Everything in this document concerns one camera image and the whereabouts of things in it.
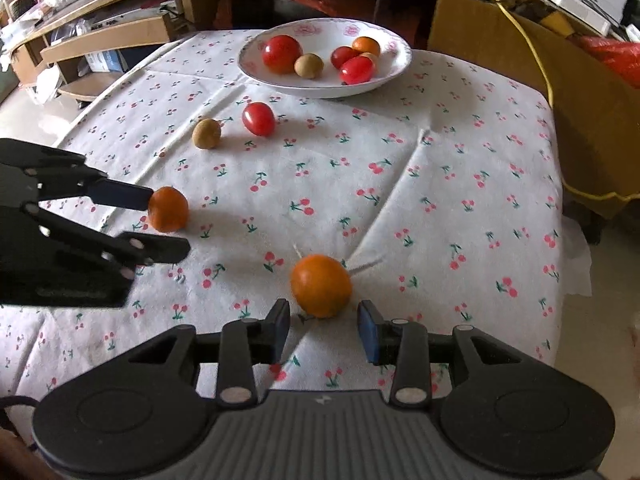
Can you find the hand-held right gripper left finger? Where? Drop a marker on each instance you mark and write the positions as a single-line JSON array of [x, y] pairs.
[[280, 331]]

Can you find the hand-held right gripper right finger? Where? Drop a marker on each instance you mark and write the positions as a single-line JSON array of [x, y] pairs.
[[367, 334]]

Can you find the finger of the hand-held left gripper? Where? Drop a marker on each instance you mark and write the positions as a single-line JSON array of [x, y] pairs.
[[160, 250], [122, 194]]

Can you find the small orange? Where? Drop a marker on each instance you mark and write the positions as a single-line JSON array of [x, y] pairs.
[[365, 44], [170, 210], [320, 285]]

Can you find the white floral plate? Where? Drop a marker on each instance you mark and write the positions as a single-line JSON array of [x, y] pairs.
[[310, 88]]

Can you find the brown longan fruit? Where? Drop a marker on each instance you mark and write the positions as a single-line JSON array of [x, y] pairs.
[[308, 66]]

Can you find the red pomegranate-like fruit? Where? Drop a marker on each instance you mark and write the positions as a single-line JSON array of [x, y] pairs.
[[357, 71]]

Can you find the brown kiwi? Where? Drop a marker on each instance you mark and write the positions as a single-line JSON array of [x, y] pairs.
[[206, 133], [373, 56]]

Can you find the white plastic bag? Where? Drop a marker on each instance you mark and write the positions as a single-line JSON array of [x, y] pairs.
[[44, 87]]

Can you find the blue box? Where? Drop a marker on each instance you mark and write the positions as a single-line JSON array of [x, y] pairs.
[[106, 61]]

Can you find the cherry print tablecloth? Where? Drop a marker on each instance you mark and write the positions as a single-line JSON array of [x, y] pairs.
[[450, 210]]

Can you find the red oval tomato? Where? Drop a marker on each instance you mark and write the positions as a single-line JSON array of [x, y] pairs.
[[258, 118]]

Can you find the silver media player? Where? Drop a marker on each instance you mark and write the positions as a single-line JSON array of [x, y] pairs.
[[115, 19]]

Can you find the brown blurred shape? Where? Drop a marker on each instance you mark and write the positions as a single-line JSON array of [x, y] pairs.
[[17, 460]]

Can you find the wooden tv cabinet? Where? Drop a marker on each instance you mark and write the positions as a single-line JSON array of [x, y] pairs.
[[200, 5]]

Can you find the large round red tomato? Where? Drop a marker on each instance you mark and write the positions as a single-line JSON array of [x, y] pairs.
[[282, 53]]

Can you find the pile of boxes and papers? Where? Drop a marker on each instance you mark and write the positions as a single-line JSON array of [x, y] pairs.
[[25, 2]]

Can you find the small round red tomato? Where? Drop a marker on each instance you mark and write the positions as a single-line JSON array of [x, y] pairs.
[[342, 55]]

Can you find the brown cardboard box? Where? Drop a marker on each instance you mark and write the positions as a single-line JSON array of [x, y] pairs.
[[475, 25]]

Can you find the red plastic bag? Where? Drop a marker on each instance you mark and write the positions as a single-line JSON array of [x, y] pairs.
[[615, 57]]

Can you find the white electronic box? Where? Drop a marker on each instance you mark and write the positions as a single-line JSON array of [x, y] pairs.
[[575, 5]]

